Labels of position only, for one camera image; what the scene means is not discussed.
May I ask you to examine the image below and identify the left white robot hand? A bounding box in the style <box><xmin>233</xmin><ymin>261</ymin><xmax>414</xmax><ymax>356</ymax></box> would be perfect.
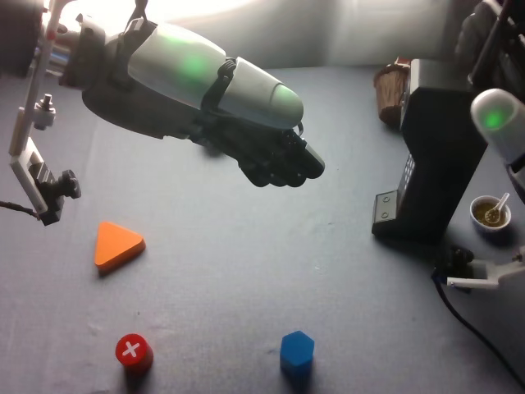
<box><xmin>80</xmin><ymin>21</ymin><xmax>327</xmax><ymax>190</ymax></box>

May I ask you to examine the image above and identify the black walkie-talkie radio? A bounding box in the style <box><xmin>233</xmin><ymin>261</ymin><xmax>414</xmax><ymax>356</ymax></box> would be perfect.
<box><xmin>371</xmin><ymin>0</ymin><xmax>512</xmax><ymax>248</ymax></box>

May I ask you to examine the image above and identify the white curtain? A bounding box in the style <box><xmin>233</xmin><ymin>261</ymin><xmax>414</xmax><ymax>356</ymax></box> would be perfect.
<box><xmin>52</xmin><ymin>0</ymin><xmax>487</xmax><ymax>71</ymax></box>

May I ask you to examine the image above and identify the orange triangle block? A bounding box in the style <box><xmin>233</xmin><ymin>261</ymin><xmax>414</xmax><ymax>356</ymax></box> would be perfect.
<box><xmin>93</xmin><ymin>220</ymin><xmax>147</xmax><ymax>277</ymax></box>

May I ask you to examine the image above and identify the grey table cloth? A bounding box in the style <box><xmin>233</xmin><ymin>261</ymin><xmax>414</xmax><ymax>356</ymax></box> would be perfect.
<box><xmin>0</xmin><ymin>63</ymin><xmax>525</xmax><ymax>394</ymax></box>

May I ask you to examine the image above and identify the brown toy cake roll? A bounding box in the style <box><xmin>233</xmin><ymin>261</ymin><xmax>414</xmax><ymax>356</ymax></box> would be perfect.
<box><xmin>372</xmin><ymin>56</ymin><xmax>413</xmax><ymax>126</ymax></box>

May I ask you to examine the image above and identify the red cylinder block white cross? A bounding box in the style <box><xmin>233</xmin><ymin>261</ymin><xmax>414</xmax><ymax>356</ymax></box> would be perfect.
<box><xmin>114</xmin><ymin>332</ymin><xmax>155</xmax><ymax>373</ymax></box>

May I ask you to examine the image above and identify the blue hexagon block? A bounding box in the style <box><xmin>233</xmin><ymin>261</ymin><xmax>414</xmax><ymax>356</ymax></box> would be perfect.
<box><xmin>279</xmin><ymin>330</ymin><xmax>316</xmax><ymax>373</ymax></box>

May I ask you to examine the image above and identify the small bowl of green soup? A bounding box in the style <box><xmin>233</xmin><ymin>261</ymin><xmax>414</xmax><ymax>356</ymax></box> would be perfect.
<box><xmin>468</xmin><ymin>191</ymin><xmax>513</xmax><ymax>236</ymax></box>

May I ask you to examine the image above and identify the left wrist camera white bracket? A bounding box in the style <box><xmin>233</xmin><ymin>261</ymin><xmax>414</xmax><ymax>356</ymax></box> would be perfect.
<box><xmin>7</xmin><ymin>0</ymin><xmax>83</xmax><ymax>228</ymax></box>

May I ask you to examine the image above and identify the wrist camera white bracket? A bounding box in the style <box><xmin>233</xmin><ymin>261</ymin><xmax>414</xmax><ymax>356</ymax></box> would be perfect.
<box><xmin>430</xmin><ymin>244</ymin><xmax>525</xmax><ymax>293</ymax></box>
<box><xmin>7</xmin><ymin>0</ymin><xmax>83</xmax><ymax>228</ymax></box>

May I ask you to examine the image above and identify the thin brown camera cable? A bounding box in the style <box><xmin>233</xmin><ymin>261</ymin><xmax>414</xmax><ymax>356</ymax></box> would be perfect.
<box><xmin>0</xmin><ymin>199</ymin><xmax>43</xmax><ymax>222</ymax></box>

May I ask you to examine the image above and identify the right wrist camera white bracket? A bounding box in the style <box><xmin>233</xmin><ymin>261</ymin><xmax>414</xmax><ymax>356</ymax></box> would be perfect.
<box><xmin>430</xmin><ymin>244</ymin><xmax>525</xmax><ymax>293</ymax></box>

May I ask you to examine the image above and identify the black camera cable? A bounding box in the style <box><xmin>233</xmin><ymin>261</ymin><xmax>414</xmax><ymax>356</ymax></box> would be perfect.
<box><xmin>433</xmin><ymin>278</ymin><xmax>525</xmax><ymax>389</ymax></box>

